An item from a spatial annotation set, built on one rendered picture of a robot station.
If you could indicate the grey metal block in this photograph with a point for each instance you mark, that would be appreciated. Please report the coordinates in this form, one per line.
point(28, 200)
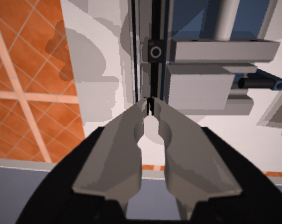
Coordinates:
point(197, 87)

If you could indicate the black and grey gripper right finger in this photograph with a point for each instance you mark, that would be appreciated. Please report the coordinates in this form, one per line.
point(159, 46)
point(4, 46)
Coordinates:
point(201, 166)

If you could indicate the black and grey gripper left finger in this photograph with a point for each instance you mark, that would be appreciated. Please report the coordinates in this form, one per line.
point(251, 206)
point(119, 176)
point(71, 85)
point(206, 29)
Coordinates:
point(107, 164)

